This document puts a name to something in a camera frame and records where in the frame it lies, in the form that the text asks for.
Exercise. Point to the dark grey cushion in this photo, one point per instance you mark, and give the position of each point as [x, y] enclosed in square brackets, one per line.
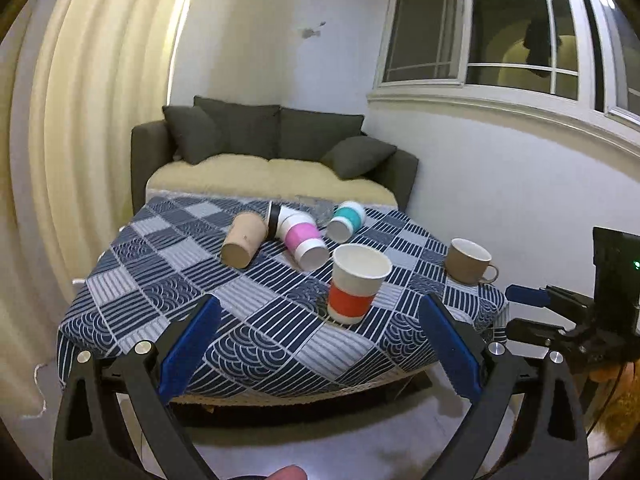
[245, 127]
[315, 135]
[192, 135]
[357, 157]

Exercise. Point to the white framed window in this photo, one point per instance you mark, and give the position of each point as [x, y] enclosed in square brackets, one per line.
[430, 85]

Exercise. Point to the tan ceramic mug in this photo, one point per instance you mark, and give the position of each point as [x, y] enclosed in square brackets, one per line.
[465, 262]

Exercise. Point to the brown paper cup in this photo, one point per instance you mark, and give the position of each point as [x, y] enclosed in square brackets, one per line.
[245, 237]

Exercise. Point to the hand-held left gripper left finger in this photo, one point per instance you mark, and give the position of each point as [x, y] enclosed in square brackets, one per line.
[192, 342]

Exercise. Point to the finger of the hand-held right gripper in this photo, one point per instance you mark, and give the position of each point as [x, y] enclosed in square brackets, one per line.
[525, 294]
[535, 332]

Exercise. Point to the dark grey sofa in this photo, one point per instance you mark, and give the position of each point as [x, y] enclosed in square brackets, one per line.
[142, 155]

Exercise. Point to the yellow fuzzy cloth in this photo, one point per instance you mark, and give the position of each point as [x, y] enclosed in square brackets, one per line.
[625, 390]

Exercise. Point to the cream curtain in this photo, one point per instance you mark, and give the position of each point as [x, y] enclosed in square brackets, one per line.
[75, 135]

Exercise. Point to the cream fleece blanket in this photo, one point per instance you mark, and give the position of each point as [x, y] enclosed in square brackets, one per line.
[260, 177]

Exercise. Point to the blue patterned tablecloth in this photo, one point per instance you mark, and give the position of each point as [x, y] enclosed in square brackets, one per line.
[150, 260]

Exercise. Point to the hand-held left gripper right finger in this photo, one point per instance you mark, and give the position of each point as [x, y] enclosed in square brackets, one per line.
[447, 345]

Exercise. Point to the person's left hand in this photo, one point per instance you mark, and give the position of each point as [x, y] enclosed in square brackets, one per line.
[287, 474]

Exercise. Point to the low table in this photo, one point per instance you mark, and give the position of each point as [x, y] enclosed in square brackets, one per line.
[300, 400]

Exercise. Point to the white cup with pink band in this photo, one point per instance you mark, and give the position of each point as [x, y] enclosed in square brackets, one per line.
[302, 234]

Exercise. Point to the white cup with orange band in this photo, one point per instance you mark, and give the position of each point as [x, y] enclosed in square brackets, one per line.
[350, 300]

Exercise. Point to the white cup with teal band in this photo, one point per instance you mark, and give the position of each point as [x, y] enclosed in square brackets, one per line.
[347, 217]

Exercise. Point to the cup with black lid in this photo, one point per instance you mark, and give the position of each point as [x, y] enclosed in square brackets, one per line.
[273, 220]

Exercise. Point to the clear glass cup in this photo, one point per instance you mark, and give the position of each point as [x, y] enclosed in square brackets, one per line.
[319, 209]

